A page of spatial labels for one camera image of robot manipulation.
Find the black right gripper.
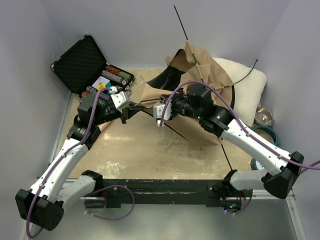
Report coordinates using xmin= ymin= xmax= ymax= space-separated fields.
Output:
xmin=163 ymin=89 xmax=203 ymax=120

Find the black tent pole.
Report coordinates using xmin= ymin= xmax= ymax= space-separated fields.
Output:
xmin=130 ymin=57 xmax=267 ymax=119
xmin=174 ymin=5 xmax=235 ymax=171

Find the beige fabric pet tent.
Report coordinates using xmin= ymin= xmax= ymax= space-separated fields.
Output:
xmin=130 ymin=40 xmax=235 ymax=147

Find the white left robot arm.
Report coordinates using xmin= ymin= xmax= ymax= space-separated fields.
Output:
xmin=15 ymin=92 xmax=136 ymax=239

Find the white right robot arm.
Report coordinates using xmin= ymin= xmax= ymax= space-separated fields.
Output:
xmin=153 ymin=81 xmax=304 ymax=199

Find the green chip stack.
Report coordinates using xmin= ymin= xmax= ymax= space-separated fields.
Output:
xmin=118 ymin=71 xmax=134 ymax=82

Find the yellow round sticker card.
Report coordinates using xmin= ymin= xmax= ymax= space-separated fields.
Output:
xmin=97 ymin=83 xmax=106 ymax=91

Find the grey chip stack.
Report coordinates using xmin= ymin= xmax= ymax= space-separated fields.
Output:
xmin=101 ymin=70 xmax=127 ymax=85

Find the brown chip stack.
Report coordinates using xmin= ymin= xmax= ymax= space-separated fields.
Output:
xmin=105 ymin=65 xmax=122 ymax=75

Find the black poker chip case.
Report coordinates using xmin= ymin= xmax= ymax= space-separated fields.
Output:
xmin=50 ymin=34 xmax=136 ymax=96

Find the white fluffy pillow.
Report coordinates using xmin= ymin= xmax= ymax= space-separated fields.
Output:
xmin=214 ymin=57 xmax=267 ymax=127

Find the clear glass bowl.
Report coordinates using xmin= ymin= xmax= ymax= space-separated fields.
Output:
xmin=254 ymin=107 xmax=274 ymax=126

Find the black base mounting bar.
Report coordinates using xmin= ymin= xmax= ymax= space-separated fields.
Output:
xmin=98 ymin=179 xmax=251 ymax=208

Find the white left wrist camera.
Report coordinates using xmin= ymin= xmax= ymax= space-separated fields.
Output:
xmin=109 ymin=86 xmax=131 ymax=113

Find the beige wooden handle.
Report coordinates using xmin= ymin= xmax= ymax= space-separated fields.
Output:
xmin=97 ymin=121 xmax=112 ymax=132

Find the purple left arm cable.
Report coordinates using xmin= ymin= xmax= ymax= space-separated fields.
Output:
xmin=25 ymin=86 xmax=113 ymax=239

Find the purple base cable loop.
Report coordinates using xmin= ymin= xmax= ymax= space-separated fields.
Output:
xmin=84 ymin=183 xmax=136 ymax=221

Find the aluminium frame rail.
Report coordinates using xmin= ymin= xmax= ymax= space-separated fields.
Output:
xmin=30 ymin=190 xmax=305 ymax=240

